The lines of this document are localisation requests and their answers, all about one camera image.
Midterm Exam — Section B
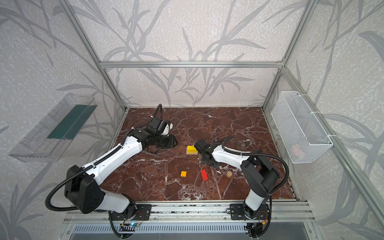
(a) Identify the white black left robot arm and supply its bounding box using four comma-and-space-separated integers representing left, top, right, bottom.
45, 105, 178, 218

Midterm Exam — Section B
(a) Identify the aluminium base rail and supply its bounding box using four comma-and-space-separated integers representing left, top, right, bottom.
62, 200, 316, 224

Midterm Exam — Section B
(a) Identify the red block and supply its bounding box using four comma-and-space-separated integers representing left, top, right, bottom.
201, 170, 209, 181

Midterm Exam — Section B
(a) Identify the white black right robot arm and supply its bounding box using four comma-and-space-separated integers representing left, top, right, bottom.
194, 136, 290, 220

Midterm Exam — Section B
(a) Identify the aluminium frame horizontal bar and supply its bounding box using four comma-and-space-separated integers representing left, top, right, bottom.
100, 61, 283, 69

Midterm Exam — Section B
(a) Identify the pink item in basket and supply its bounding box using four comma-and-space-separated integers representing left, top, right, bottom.
291, 145, 305, 160

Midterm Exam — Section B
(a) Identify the clear plastic wall bin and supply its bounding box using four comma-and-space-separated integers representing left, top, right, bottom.
9, 94, 98, 163

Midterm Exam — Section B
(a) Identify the white wire mesh basket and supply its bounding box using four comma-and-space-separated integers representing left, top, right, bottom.
271, 91, 333, 164

